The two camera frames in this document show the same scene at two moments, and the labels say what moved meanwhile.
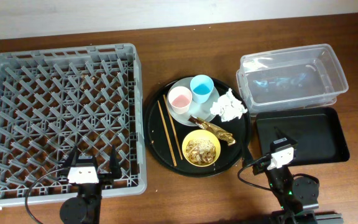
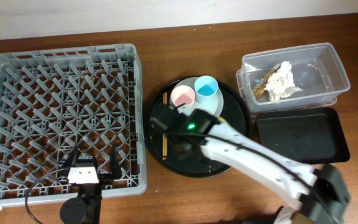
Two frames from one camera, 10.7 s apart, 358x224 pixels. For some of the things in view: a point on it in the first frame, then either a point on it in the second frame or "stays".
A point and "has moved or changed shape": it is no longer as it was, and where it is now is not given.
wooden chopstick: [180, 154] has moved or changed shape
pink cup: [180, 98] stays
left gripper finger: [115, 167] stays
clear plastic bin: [301, 77] stays
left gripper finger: [72, 159] stays
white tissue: [228, 106] → [281, 82]
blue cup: [201, 86] has moved or changed shape
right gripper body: [260, 168] → [161, 121]
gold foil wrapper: [225, 136] has moved or changed shape
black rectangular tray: [318, 131] stays
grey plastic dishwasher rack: [36, 106] stays
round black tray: [188, 149] stays
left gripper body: [105, 177] stays
